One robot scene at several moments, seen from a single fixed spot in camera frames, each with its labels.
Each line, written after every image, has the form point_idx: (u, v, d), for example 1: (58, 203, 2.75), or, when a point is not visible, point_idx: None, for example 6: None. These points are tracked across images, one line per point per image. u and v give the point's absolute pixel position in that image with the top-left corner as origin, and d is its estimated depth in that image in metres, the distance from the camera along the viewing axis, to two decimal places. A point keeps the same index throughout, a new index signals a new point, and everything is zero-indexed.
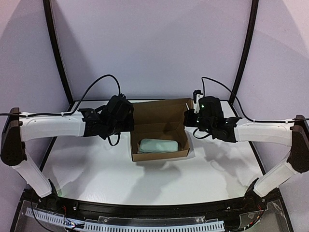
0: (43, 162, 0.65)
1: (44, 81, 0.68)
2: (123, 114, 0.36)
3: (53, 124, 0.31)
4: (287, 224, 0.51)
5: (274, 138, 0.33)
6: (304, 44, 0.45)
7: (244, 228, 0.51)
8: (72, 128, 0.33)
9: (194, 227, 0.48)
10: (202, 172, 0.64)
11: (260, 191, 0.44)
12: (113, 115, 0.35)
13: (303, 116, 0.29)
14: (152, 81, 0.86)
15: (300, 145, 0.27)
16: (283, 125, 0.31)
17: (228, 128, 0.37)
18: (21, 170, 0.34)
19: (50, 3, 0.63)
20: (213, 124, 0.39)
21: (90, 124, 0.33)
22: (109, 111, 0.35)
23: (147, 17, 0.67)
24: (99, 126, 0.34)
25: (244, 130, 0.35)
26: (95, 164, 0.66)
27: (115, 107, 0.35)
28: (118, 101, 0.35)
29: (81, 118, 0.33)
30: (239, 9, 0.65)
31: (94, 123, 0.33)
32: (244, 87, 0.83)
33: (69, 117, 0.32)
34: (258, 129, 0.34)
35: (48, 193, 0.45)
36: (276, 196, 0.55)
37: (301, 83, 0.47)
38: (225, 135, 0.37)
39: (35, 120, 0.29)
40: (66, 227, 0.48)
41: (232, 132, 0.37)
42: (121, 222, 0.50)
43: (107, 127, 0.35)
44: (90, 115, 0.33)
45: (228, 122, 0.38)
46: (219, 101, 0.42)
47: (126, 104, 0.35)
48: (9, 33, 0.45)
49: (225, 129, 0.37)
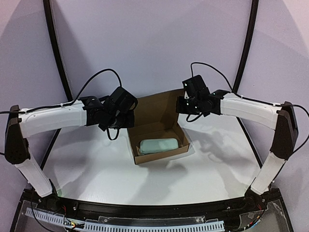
0: (43, 161, 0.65)
1: (44, 80, 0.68)
2: (127, 105, 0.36)
3: (53, 116, 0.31)
4: (287, 223, 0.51)
5: (258, 117, 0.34)
6: None
7: (244, 228, 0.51)
8: (73, 119, 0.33)
9: (194, 227, 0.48)
10: (202, 172, 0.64)
11: (256, 188, 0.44)
12: (117, 105, 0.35)
13: (290, 103, 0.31)
14: (151, 81, 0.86)
15: (284, 128, 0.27)
16: (270, 107, 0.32)
17: (215, 100, 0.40)
18: (23, 169, 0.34)
19: (50, 4, 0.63)
20: (199, 97, 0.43)
21: (91, 111, 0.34)
22: (113, 100, 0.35)
23: (147, 17, 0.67)
24: (102, 114, 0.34)
25: (230, 104, 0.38)
26: (95, 164, 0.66)
27: (120, 97, 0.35)
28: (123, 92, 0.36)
29: (81, 107, 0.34)
30: (238, 10, 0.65)
31: (96, 109, 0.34)
32: None
33: (69, 108, 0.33)
34: (245, 106, 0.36)
35: (48, 193, 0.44)
36: (276, 196, 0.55)
37: None
38: (210, 105, 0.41)
39: (35, 115, 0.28)
40: (66, 227, 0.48)
41: (217, 103, 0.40)
42: (123, 222, 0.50)
43: (110, 117, 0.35)
44: (91, 103, 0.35)
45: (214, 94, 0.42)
46: (202, 80, 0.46)
47: (130, 96, 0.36)
48: None
49: (211, 101, 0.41)
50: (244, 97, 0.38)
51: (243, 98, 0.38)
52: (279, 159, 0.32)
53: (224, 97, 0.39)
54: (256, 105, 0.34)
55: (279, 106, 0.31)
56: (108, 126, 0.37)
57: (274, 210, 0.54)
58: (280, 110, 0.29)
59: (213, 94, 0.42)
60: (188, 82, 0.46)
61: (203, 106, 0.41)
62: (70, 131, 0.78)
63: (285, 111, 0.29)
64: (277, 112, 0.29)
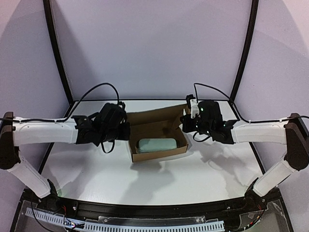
0: (43, 162, 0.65)
1: (44, 81, 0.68)
2: (116, 121, 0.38)
3: (47, 131, 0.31)
4: (287, 223, 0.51)
5: (263, 136, 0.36)
6: (301, 44, 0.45)
7: (244, 228, 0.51)
8: (65, 136, 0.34)
9: (194, 227, 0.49)
10: (202, 171, 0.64)
11: (259, 190, 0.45)
12: (106, 123, 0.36)
13: (298, 114, 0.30)
14: (151, 81, 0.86)
15: (295, 141, 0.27)
16: (277, 124, 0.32)
17: (227, 133, 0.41)
18: (18, 171, 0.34)
19: (50, 4, 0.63)
20: (212, 126, 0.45)
21: (82, 131, 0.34)
22: (102, 118, 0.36)
23: (147, 17, 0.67)
24: (92, 134, 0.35)
25: (240, 131, 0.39)
26: (95, 164, 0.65)
27: (108, 114, 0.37)
28: (111, 108, 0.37)
29: (74, 125, 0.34)
30: (239, 10, 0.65)
31: (87, 130, 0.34)
32: (243, 87, 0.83)
33: (62, 124, 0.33)
34: (253, 129, 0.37)
35: (46, 193, 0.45)
36: (276, 196, 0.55)
37: (299, 83, 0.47)
38: (222, 137, 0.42)
39: (29, 126, 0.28)
40: (66, 227, 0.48)
41: (230, 134, 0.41)
42: (118, 222, 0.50)
43: (101, 135, 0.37)
44: (82, 123, 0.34)
45: (226, 124, 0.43)
46: (217, 106, 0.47)
47: (119, 112, 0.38)
48: (9, 33, 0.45)
49: (223, 133, 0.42)
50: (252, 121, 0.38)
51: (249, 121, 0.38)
52: (289, 167, 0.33)
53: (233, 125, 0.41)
54: (263, 126, 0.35)
55: (286, 120, 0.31)
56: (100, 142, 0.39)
57: (274, 210, 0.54)
58: (287, 123, 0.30)
59: (224, 125, 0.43)
60: (202, 107, 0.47)
61: (215, 137, 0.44)
62: None
63: (293, 124, 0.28)
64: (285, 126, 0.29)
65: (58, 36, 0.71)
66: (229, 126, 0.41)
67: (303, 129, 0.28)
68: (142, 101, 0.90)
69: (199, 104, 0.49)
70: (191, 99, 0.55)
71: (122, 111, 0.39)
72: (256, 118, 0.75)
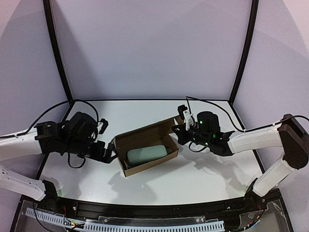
0: (43, 161, 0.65)
1: (44, 81, 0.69)
2: (86, 133, 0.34)
3: (12, 147, 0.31)
4: (287, 223, 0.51)
5: (259, 142, 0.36)
6: (301, 44, 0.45)
7: (244, 228, 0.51)
8: (33, 146, 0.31)
9: (194, 227, 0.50)
10: (202, 172, 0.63)
11: (259, 191, 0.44)
12: (75, 133, 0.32)
13: (290, 115, 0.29)
14: (151, 81, 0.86)
15: (294, 146, 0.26)
16: (272, 128, 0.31)
17: (224, 146, 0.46)
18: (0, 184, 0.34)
19: (50, 4, 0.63)
20: (210, 140, 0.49)
21: (44, 140, 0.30)
22: (70, 127, 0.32)
23: (147, 17, 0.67)
24: (55, 144, 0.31)
25: (236, 140, 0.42)
26: (95, 164, 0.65)
27: (78, 126, 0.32)
28: (80, 118, 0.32)
29: (34, 136, 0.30)
30: (239, 9, 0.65)
31: (50, 139, 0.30)
32: (243, 86, 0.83)
33: (22, 137, 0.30)
34: (248, 138, 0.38)
35: (42, 195, 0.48)
36: (276, 196, 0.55)
37: (299, 83, 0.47)
38: (221, 150, 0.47)
39: None
40: (66, 227, 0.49)
41: (227, 149, 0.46)
42: (121, 222, 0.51)
43: (66, 145, 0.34)
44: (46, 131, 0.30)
45: (222, 137, 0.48)
46: (217, 119, 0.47)
47: (90, 122, 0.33)
48: (9, 33, 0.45)
49: (221, 146, 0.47)
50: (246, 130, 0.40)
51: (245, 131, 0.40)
52: (287, 166, 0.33)
53: (230, 137, 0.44)
54: (258, 133, 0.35)
55: (279, 123, 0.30)
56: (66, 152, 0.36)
57: (274, 210, 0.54)
58: (280, 126, 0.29)
59: (220, 138, 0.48)
60: (201, 119, 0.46)
61: (215, 149, 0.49)
62: None
63: (287, 125, 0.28)
64: (278, 129, 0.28)
65: (58, 37, 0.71)
66: (226, 140, 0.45)
67: (297, 128, 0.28)
68: (142, 102, 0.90)
69: (199, 115, 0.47)
70: (185, 111, 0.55)
71: (93, 121, 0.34)
72: (256, 118, 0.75)
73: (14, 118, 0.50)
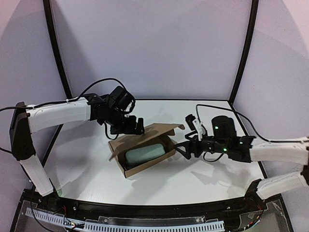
0: (43, 161, 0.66)
1: (44, 80, 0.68)
2: (124, 103, 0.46)
3: (59, 113, 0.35)
4: (287, 223, 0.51)
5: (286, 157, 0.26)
6: (300, 44, 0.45)
7: (244, 228, 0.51)
8: (77, 112, 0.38)
9: (194, 228, 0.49)
10: (202, 172, 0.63)
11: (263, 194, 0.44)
12: (117, 102, 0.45)
13: None
14: (151, 81, 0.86)
15: None
16: (299, 145, 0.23)
17: (244, 151, 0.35)
18: (26, 161, 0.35)
19: (50, 4, 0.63)
20: (228, 146, 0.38)
21: (94, 105, 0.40)
22: (114, 98, 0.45)
23: (147, 17, 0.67)
24: (102, 108, 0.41)
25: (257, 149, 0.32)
26: (95, 164, 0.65)
27: (119, 96, 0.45)
28: (121, 90, 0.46)
29: (86, 103, 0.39)
30: (239, 10, 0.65)
31: (98, 104, 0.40)
32: (243, 87, 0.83)
33: (73, 104, 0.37)
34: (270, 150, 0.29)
35: (49, 191, 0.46)
36: (276, 196, 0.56)
37: (299, 83, 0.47)
38: (239, 156, 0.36)
39: (42, 110, 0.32)
40: (66, 227, 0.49)
41: (247, 153, 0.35)
42: (122, 222, 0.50)
43: (92, 110, 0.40)
44: (93, 100, 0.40)
45: (242, 142, 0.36)
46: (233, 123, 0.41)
47: (124, 94, 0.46)
48: (9, 33, 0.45)
49: (240, 152, 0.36)
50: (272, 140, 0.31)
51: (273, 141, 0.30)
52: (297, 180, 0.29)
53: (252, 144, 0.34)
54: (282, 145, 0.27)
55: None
56: (97, 117, 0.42)
57: (274, 210, 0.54)
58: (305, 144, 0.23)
59: (240, 143, 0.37)
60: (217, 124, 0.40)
61: (231, 156, 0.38)
62: (71, 131, 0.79)
63: None
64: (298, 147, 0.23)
65: (58, 37, 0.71)
66: (246, 142, 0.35)
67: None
68: (142, 102, 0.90)
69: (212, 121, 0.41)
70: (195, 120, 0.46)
71: (131, 97, 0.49)
72: (256, 118, 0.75)
73: None
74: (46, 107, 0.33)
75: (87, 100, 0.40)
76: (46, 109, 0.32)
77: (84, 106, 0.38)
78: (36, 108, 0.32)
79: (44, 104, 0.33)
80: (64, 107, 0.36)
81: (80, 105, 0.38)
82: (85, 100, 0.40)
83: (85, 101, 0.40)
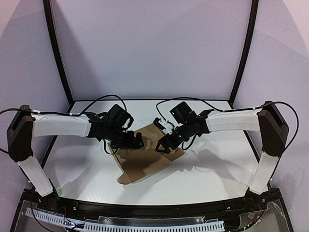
0: (43, 161, 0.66)
1: (44, 80, 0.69)
2: (121, 121, 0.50)
3: (61, 123, 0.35)
4: (287, 223, 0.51)
5: (237, 124, 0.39)
6: (301, 44, 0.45)
7: (244, 228, 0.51)
8: (78, 128, 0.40)
9: (194, 227, 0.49)
10: (203, 172, 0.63)
11: (255, 188, 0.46)
12: (114, 122, 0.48)
13: (271, 101, 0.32)
14: (151, 81, 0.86)
15: (274, 137, 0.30)
16: (251, 112, 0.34)
17: (202, 122, 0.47)
18: (27, 161, 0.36)
19: (50, 4, 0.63)
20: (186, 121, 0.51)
21: (95, 124, 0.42)
22: (111, 117, 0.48)
23: (147, 17, 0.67)
24: (101, 128, 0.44)
25: (213, 119, 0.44)
26: (95, 164, 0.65)
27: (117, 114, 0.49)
28: (119, 109, 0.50)
29: (87, 120, 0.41)
30: (239, 10, 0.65)
31: (98, 124, 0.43)
32: (243, 87, 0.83)
33: (77, 119, 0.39)
34: (226, 118, 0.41)
35: (49, 191, 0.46)
36: (276, 196, 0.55)
37: (299, 83, 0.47)
38: (198, 127, 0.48)
39: (47, 118, 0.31)
40: (66, 227, 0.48)
41: (204, 124, 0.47)
42: (124, 222, 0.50)
43: (91, 129, 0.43)
44: (93, 118, 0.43)
45: (201, 115, 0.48)
46: (185, 103, 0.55)
47: (123, 114, 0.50)
48: (9, 33, 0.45)
49: (198, 123, 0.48)
50: (226, 110, 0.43)
51: (224, 112, 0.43)
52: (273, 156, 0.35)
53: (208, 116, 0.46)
54: (236, 115, 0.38)
55: (260, 107, 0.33)
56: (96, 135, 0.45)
57: (274, 210, 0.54)
58: (260, 111, 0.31)
59: (199, 116, 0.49)
60: (173, 110, 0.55)
61: (192, 128, 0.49)
62: None
63: (266, 111, 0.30)
64: (260, 114, 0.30)
65: (58, 37, 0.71)
66: (204, 117, 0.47)
67: (276, 114, 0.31)
68: (142, 102, 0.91)
69: (172, 109, 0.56)
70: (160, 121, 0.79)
71: (127, 115, 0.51)
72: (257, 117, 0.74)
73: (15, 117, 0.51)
74: (49, 114, 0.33)
75: (88, 118, 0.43)
76: (50, 118, 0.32)
77: (85, 122, 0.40)
78: (41, 114, 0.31)
79: (49, 112, 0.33)
80: (67, 120, 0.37)
81: (82, 121, 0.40)
82: (87, 117, 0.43)
83: (87, 118, 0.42)
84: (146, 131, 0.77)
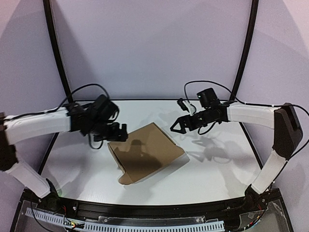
0: (43, 161, 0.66)
1: (44, 80, 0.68)
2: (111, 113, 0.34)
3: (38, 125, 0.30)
4: (287, 223, 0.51)
5: (250, 119, 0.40)
6: (301, 44, 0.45)
7: (244, 228, 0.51)
8: (59, 125, 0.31)
9: (194, 227, 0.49)
10: (203, 172, 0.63)
11: (258, 188, 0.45)
12: (99, 112, 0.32)
13: (291, 103, 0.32)
14: (151, 80, 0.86)
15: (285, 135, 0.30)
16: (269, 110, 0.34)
17: (223, 109, 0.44)
18: (16, 171, 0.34)
19: (50, 4, 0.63)
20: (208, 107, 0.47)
21: (74, 116, 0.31)
22: (95, 107, 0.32)
23: (147, 16, 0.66)
24: (84, 120, 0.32)
25: (235, 108, 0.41)
26: (95, 164, 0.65)
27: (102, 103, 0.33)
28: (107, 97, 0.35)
29: (65, 113, 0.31)
30: (239, 9, 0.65)
31: (79, 116, 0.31)
32: (243, 87, 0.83)
33: (53, 114, 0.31)
34: (246, 108, 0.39)
35: (46, 193, 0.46)
36: (276, 196, 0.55)
37: (299, 83, 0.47)
38: (219, 113, 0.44)
39: (20, 122, 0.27)
40: (66, 227, 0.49)
41: (225, 112, 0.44)
42: (125, 222, 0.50)
43: (72, 123, 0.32)
44: (74, 109, 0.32)
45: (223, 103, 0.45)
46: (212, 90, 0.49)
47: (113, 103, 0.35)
48: (8, 33, 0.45)
49: (219, 109, 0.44)
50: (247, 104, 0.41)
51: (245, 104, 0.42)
52: (280, 157, 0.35)
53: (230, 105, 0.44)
54: (254, 108, 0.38)
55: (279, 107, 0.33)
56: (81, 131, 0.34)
57: (274, 210, 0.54)
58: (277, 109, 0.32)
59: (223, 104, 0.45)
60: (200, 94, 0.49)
61: (212, 114, 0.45)
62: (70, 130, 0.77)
63: (284, 110, 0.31)
64: (277, 111, 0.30)
65: (58, 36, 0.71)
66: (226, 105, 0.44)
67: (293, 117, 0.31)
68: (142, 102, 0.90)
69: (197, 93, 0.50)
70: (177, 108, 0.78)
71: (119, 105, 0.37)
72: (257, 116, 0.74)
73: None
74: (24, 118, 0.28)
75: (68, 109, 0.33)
76: (24, 122, 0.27)
77: (63, 117, 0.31)
78: (15, 119, 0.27)
79: (24, 115, 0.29)
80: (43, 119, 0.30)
81: (58, 116, 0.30)
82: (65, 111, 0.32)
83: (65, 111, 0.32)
84: (145, 130, 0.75)
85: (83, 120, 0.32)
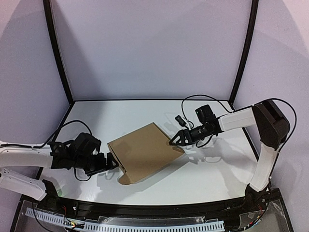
0: None
1: (44, 80, 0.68)
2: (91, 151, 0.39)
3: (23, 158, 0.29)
4: (287, 223, 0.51)
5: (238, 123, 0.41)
6: (301, 44, 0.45)
7: (244, 228, 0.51)
8: (40, 161, 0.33)
9: (194, 227, 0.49)
10: (203, 172, 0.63)
11: (257, 185, 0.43)
12: (80, 151, 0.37)
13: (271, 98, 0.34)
14: (151, 81, 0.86)
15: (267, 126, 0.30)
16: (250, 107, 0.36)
17: (216, 123, 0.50)
18: (2, 183, 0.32)
19: (50, 3, 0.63)
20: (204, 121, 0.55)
21: (57, 158, 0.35)
22: (76, 146, 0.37)
23: (147, 17, 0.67)
24: (65, 161, 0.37)
25: (224, 118, 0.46)
26: None
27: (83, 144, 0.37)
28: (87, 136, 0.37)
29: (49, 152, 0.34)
30: (239, 9, 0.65)
31: (62, 158, 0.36)
32: (243, 87, 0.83)
33: (39, 150, 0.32)
34: (232, 117, 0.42)
35: (43, 195, 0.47)
36: (276, 196, 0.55)
37: (298, 83, 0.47)
38: (213, 128, 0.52)
39: (8, 150, 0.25)
40: (66, 227, 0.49)
41: (218, 126, 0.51)
42: (125, 222, 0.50)
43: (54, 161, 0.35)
44: (57, 150, 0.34)
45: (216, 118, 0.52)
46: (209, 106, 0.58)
47: (92, 142, 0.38)
48: (9, 33, 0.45)
49: (214, 124, 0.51)
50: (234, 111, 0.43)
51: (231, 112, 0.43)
52: (271, 149, 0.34)
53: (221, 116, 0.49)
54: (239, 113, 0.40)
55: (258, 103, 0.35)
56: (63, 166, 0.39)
57: (274, 210, 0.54)
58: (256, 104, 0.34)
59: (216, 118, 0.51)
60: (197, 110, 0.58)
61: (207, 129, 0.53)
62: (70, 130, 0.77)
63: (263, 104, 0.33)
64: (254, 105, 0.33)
65: (58, 36, 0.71)
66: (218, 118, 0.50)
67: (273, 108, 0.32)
68: (142, 102, 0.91)
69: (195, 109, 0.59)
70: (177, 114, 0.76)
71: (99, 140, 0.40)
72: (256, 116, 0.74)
73: (15, 117, 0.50)
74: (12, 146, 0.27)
75: (52, 147, 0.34)
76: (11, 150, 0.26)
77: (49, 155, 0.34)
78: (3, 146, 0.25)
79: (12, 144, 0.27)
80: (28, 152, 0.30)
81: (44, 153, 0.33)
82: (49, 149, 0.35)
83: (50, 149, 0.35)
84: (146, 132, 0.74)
85: (64, 159, 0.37)
